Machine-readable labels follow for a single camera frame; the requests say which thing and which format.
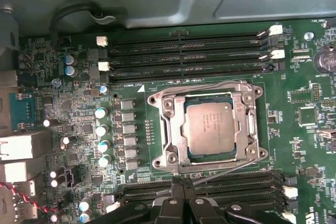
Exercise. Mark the white fan connector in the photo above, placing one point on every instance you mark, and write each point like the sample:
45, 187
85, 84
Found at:
32, 187

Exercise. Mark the silver round capacitor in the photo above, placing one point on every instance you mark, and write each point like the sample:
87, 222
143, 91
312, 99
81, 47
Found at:
100, 113
101, 130
69, 60
104, 146
105, 161
85, 217
84, 205
70, 71
103, 89

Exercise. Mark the grey square inductor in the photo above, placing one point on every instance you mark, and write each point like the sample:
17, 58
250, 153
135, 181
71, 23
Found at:
128, 116
129, 128
130, 140
127, 104
131, 165
130, 153

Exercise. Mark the blue rear port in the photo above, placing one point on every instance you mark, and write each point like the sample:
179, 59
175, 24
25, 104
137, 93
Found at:
22, 111

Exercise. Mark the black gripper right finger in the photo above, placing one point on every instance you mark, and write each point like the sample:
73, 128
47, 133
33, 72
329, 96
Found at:
199, 211

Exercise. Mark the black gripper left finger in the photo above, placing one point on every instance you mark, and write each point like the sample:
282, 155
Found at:
170, 211

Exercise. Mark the silver CPU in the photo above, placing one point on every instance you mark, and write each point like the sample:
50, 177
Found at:
210, 129

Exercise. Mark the black RAM slot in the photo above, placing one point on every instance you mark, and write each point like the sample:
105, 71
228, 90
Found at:
183, 48
249, 203
183, 40
236, 192
236, 180
183, 71
183, 59

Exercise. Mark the silver coin battery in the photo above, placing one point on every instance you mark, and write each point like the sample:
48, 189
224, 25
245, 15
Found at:
326, 60

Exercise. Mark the green motherboard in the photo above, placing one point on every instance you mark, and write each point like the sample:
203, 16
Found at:
283, 134

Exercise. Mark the silver rear port block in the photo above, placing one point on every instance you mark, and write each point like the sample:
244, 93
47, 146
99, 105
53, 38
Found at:
13, 171
23, 145

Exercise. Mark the silver internal USB port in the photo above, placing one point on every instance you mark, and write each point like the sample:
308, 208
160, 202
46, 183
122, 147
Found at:
326, 134

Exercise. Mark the CPU socket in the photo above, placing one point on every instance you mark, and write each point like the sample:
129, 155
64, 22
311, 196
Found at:
155, 100

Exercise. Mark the silver motherboard screw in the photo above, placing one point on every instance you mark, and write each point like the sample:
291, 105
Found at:
309, 36
56, 82

